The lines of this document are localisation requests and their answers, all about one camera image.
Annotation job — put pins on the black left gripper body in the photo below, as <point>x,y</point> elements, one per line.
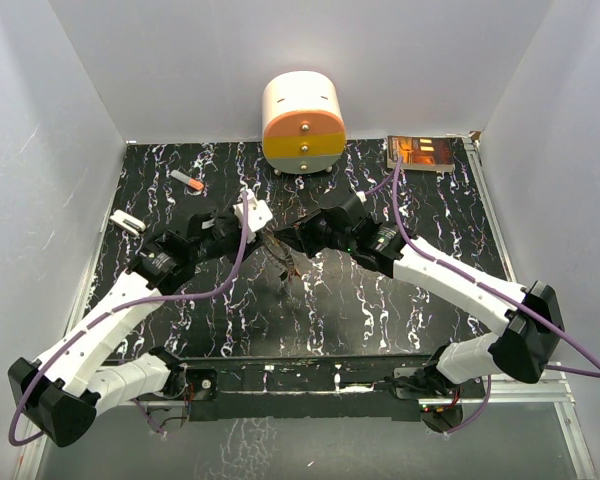
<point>226,238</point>

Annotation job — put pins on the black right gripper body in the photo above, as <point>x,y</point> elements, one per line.
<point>318,234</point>

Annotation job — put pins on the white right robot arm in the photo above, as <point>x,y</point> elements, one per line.
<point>522,322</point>

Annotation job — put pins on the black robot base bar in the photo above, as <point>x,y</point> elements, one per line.
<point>319,387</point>

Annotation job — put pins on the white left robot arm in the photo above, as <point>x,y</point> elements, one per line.
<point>67,387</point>

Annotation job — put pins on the orange capped marker pen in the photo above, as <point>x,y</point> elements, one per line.
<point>187,180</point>

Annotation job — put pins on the white rectangular eraser block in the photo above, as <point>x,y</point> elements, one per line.
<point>132,225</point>

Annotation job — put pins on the round three-drawer mini cabinet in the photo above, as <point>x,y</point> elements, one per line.
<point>303,131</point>

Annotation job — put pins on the orange brown book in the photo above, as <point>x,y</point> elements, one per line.
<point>427,154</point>

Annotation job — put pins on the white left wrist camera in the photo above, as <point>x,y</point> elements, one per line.
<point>253,214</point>

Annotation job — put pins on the aluminium frame rail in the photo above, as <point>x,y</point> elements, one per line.
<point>474,160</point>

